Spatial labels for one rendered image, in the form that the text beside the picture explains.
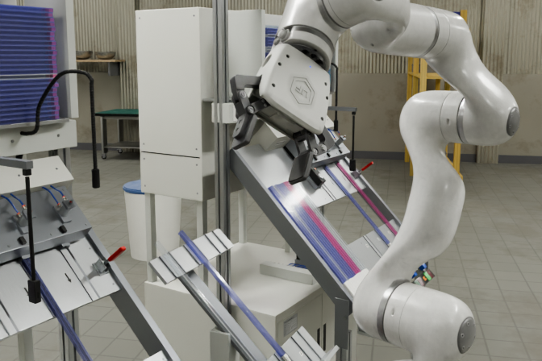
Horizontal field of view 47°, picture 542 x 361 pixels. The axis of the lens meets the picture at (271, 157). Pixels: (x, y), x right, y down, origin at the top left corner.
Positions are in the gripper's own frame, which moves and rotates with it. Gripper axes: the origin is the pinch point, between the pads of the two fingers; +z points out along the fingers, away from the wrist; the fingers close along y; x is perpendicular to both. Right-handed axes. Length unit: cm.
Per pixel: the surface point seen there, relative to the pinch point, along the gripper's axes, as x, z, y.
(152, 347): 85, 9, 32
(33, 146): 91, -25, -13
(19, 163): 59, -7, -18
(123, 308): 90, 2, 23
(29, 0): 88, -59, -31
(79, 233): 89, -10, 5
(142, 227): 372, -127, 121
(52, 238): 85, -5, -1
